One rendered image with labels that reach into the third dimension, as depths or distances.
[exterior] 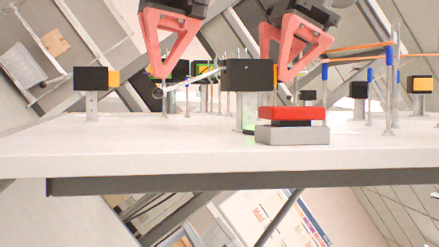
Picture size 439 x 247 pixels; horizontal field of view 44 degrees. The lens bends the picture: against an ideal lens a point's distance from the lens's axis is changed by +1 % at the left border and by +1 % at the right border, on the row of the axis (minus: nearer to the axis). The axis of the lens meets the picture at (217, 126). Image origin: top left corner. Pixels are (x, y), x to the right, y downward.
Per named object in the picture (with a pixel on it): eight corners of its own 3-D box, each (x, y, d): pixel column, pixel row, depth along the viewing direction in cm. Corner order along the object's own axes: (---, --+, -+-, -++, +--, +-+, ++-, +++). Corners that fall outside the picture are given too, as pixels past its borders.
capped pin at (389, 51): (378, 135, 61) (379, 38, 60) (385, 134, 62) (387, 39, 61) (390, 136, 60) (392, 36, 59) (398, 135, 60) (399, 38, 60)
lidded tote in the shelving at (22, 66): (-4, 55, 718) (17, 40, 722) (1, 55, 759) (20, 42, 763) (26, 92, 732) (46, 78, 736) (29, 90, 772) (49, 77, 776)
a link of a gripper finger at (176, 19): (178, 84, 70) (191, 12, 70) (193, 82, 63) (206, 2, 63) (126, 74, 68) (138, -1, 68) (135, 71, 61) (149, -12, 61)
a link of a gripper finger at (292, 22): (287, 92, 73) (315, 29, 73) (313, 92, 66) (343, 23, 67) (244, 71, 71) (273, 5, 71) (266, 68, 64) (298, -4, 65)
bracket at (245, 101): (231, 130, 70) (231, 91, 70) (248, 130, 71) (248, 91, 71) (243, 132, 66) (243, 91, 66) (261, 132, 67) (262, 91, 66)
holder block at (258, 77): (219, 91, 69) (219, 60, 69) (260, 91, 71) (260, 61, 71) (230, 91, 65) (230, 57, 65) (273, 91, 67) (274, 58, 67)
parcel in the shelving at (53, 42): (38, 39, 728) (55, 27, 732) (40, 40, 768) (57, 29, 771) (53, 59, 735) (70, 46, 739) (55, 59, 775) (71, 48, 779)
